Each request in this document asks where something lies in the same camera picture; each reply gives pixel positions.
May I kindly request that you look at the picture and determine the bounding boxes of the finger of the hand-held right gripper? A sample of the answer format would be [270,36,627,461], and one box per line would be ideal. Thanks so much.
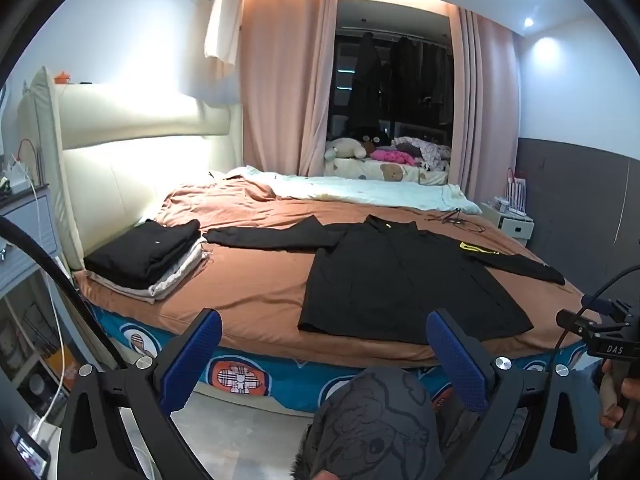
[556,309,608,335]
[581,295,630,317]

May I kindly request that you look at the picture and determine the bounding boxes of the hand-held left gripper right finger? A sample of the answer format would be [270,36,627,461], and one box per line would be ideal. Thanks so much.
[426,308,601,480]

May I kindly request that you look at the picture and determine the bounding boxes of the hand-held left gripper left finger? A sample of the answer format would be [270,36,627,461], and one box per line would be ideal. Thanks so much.
[56,308,223,480]

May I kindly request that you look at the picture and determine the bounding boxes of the black jacket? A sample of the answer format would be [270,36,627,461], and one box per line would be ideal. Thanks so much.
[202,214,566,346]

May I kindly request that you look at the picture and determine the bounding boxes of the folded black clothes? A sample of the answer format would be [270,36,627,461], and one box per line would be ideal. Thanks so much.
[83,218,202,291]

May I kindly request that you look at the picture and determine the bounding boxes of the pile of patterned clothes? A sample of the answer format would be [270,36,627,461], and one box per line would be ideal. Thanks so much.
[394,136,452,169]

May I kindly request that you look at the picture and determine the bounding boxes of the hanging dark clothes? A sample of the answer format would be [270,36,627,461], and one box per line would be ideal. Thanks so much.
[350,31,453,136]

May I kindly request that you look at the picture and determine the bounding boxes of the person's right hand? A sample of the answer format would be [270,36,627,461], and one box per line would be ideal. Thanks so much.
[599,359,640,443]

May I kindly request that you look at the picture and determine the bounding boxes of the blue printed mattress cover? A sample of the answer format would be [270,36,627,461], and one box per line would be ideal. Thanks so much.
[82,295,451,413]

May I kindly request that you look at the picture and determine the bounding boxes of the brown bed blanket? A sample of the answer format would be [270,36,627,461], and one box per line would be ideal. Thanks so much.
[72,177,601,368]

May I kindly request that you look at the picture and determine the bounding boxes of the grey patterned knee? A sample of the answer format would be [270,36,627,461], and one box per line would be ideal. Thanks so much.
[292,365,446,480]

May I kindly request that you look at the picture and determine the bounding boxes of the white nightstand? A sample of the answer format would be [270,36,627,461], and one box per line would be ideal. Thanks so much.
[480,200,536,248]

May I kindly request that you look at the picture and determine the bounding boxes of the smartphone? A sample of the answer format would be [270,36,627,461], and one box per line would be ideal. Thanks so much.
[9,424,52,473]

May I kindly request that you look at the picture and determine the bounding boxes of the cream padded headboard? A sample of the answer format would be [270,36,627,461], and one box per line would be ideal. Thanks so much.
[17,66,246,273]

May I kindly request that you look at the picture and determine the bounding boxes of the pale blue quilt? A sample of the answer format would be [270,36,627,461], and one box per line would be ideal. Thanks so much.
[210,165,483,215]

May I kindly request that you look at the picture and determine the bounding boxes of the bear print cushion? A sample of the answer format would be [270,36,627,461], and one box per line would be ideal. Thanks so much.
[322,155,451,186]

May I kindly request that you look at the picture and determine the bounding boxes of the grey bedside cabinet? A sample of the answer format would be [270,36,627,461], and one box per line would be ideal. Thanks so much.
[0,182,66,301]

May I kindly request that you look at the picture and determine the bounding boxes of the pink cloth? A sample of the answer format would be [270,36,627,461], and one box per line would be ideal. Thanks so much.
[370,147,417,166]

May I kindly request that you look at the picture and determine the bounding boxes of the pink curtain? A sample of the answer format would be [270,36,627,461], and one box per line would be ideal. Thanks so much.
[447,5,521,206]
[240,0,341,178]

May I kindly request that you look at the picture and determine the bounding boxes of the dark brown plush toy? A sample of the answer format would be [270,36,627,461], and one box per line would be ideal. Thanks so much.
[364,131,393,157]

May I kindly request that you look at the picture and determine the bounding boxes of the cream plush toy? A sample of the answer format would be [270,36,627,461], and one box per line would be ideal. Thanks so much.
[324,136,371,161]

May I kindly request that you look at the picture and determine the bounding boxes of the white hanging shirt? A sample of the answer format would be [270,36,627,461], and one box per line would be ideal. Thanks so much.
[204,0,246,68]

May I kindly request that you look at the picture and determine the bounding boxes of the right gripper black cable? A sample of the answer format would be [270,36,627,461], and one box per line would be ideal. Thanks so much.
[552,266,640,361]

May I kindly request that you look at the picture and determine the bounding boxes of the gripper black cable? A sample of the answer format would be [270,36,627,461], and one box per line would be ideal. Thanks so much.
[0,217,128,368]
[552,266,640,361]

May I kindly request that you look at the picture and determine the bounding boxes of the white charging cable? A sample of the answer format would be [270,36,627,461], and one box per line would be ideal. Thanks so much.
[27,180,68,441]

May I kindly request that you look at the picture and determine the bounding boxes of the white wire rack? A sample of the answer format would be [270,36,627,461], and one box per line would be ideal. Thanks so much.
[505,167,529,216]

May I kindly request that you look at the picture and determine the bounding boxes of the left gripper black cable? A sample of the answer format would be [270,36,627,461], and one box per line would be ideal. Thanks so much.
[0,217,128,368]

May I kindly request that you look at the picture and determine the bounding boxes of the black cable on bed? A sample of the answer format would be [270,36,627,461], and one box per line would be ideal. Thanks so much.
[425,207,486,233]

